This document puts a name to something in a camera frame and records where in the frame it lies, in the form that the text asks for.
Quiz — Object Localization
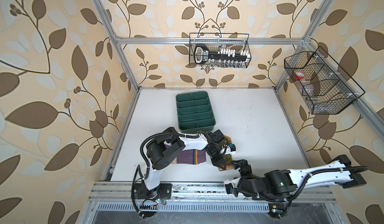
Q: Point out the green striped sock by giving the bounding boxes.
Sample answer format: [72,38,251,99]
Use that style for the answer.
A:
[218,136,236,171]

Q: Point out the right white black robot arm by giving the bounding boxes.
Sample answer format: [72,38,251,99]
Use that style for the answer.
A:
[224,155,370,219]

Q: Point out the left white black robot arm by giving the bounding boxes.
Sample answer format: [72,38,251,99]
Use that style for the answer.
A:
[131,127,237,219]

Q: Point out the purple striped sock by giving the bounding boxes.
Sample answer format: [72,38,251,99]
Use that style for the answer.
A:
[164,143,207,165]

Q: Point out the green plastic divided tray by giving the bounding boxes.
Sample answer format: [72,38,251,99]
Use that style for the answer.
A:
[176,91,216,134]

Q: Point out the black socket set holder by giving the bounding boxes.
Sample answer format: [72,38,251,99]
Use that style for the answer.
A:
[191,44,252,64]

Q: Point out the red capped clear container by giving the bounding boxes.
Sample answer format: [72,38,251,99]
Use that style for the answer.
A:
[293,71,308,85]

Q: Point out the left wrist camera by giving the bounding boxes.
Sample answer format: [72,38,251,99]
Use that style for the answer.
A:
[226,143,236,155]

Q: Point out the back black wire basket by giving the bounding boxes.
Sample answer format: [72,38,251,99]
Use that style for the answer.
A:
[189,32,252,69]

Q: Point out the black wire basket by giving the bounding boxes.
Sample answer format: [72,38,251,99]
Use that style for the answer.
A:
[284,46,366,115]
[189,32,252,69]

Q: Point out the right black wire basket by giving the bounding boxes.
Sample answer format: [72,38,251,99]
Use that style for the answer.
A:
[284,46,366,115]

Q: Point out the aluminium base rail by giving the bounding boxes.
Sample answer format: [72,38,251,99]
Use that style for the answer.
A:
[88,182,337,204]

